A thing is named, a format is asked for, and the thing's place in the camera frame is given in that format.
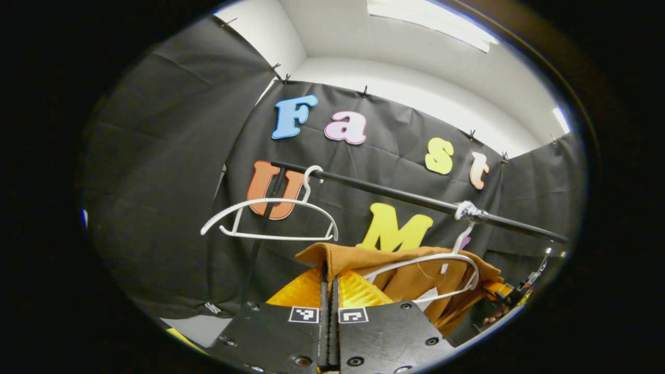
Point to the ceiling light panel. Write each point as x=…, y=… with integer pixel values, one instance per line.
x=426, y=21
x=561, y=119

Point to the brown shirt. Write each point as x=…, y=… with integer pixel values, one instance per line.
x=405, y=283

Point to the white hanger with taped hook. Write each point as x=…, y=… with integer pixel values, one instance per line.
x=467, y=212

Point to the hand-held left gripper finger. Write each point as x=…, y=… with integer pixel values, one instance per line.
x=324, y=322
x=335, y=337

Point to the black clothes rack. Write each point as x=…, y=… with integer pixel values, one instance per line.
x=395, y=195

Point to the black backdrop cloth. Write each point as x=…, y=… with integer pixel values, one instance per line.
x=171, y=182

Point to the bare white plastic hanger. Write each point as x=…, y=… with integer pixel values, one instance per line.
x=270, y=200

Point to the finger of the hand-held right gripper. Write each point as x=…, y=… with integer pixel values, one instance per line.
x=506, y=293

